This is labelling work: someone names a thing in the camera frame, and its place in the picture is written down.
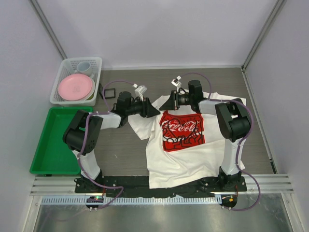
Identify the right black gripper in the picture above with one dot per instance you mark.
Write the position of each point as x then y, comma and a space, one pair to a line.
172, 103

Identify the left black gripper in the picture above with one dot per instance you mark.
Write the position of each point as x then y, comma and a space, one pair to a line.
147, 110

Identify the white printed t-shirt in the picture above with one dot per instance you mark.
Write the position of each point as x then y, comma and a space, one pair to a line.
183, 146

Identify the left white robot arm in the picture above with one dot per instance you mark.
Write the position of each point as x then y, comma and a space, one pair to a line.
82, 133

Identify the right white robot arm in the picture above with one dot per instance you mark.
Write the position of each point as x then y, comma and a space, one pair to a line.
234, 120

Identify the black box with orange brooch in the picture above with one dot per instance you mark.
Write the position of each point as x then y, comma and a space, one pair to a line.
109, 93

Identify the yellow-green plate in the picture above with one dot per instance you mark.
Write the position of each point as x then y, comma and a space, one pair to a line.
91, 93

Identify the pink plate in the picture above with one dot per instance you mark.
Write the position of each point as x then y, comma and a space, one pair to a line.
75, 87

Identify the light blue cup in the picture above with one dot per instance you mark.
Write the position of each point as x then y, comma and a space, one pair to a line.
85, 68

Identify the white plastic basket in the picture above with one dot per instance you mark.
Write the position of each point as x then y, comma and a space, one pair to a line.
68, 67

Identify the green plastic tray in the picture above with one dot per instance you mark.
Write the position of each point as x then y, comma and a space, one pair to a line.
52, 156

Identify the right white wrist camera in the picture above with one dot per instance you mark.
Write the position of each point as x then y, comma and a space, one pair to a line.
177, 83

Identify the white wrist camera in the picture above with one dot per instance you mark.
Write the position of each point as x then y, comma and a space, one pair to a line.
139, 91
177, 83

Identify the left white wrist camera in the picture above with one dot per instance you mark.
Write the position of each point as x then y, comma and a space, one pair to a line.
139, 91

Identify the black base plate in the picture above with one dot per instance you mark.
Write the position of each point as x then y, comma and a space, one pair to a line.
138, 186

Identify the white slotted cable duct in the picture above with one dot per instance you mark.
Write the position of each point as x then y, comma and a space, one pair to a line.
100, 200

